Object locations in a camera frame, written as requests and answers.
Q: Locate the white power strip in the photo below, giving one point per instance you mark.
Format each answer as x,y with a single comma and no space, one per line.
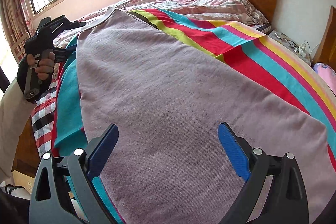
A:
302,48

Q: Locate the person's left hand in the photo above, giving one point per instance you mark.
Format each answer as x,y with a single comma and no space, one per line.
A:
46,69

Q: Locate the checked pillow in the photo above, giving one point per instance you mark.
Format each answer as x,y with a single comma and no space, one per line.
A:
262,27

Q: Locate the pink bedsheet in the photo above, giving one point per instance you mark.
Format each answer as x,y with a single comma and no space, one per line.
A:
325,73

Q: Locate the cloth-covered nightstand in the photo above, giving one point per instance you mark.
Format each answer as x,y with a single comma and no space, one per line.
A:
278,40

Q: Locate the black eyeglasses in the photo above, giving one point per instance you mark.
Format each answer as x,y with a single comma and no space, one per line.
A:
291,43

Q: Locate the bright striped blanket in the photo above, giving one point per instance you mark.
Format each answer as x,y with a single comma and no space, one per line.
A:
223,37

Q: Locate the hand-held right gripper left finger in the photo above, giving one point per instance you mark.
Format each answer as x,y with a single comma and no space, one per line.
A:
103,150

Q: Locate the wooden chair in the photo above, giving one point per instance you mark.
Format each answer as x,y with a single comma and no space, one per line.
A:
21,39

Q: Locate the padded wooden headboard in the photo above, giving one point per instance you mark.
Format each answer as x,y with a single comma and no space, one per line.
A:
328,43

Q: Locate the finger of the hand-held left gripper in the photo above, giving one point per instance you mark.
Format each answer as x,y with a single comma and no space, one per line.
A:
63,53
76,24

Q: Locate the lilac pants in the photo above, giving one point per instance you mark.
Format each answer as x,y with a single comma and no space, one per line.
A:
170,95

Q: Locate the red checked cloth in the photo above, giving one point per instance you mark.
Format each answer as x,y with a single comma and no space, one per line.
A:
43,113

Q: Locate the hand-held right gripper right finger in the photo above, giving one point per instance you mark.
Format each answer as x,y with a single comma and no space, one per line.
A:
233,150

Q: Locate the pink floral curtain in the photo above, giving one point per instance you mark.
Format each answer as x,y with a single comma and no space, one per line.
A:
15,16

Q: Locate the wooden bed frame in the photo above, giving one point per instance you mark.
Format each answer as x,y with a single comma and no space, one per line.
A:
25,150

